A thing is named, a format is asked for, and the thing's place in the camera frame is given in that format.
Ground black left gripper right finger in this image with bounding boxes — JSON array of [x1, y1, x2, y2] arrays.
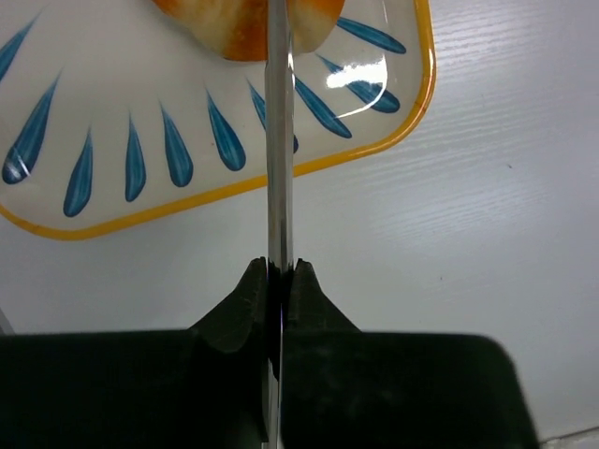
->
[[281, 260, 539, 448]]

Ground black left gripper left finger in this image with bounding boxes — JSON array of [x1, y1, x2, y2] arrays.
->
[[1, 258, 269, 448]]

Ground round golden bread roll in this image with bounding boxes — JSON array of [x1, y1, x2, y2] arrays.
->
[[154, 0, 345, 63]]

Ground blue patterned yellow-rimmed tray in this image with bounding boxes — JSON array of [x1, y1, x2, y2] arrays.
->
[[1, 1, 436, 239]]

